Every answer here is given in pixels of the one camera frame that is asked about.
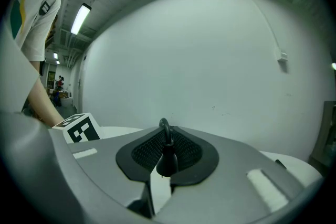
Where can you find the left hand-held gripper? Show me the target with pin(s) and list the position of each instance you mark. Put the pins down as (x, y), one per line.
(84, 131)

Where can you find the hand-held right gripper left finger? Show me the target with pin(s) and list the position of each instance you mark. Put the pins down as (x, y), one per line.
(113, 181)

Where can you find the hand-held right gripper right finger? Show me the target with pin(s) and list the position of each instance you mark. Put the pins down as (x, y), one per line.
(225, 191)

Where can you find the black round cable plug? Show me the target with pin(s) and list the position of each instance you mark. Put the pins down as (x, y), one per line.
(167, 162)

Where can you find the person's left forearm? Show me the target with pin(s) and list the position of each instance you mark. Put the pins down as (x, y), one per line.
(44, 102)

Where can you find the distant ceiling lights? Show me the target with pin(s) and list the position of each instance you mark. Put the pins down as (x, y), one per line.
(55, 55)

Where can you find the long ceiling light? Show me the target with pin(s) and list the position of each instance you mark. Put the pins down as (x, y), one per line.
(80, 19)

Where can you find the white wall junction box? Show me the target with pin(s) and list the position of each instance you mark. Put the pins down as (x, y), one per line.
(282, 56)

